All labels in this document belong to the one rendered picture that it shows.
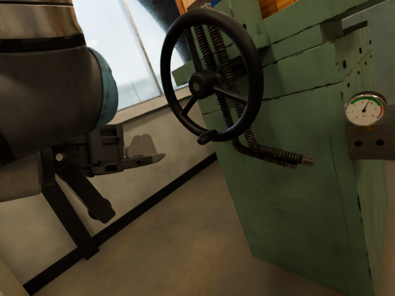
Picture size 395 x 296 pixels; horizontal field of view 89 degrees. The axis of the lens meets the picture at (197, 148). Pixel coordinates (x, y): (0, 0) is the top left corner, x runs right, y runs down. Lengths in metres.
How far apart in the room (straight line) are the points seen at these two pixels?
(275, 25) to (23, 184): 0.56
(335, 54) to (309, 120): 0.16
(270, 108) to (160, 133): 1.39
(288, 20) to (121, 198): 1.58
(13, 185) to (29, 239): 1.41
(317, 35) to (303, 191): 0.42
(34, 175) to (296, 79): 0.54
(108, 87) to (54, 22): 0.07
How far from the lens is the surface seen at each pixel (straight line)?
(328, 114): 0.57
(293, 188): 0.71
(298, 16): 0.56
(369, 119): 0.50
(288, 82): 0.58
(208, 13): 0.44
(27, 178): 0.33
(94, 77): 0.24
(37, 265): 1.80
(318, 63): 0.55
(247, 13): 0.57
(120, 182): 1.74
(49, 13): 0.22
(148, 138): 0.40
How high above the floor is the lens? 0.80
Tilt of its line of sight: 15 degrees down
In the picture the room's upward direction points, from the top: 21 degrees counter-clockwise
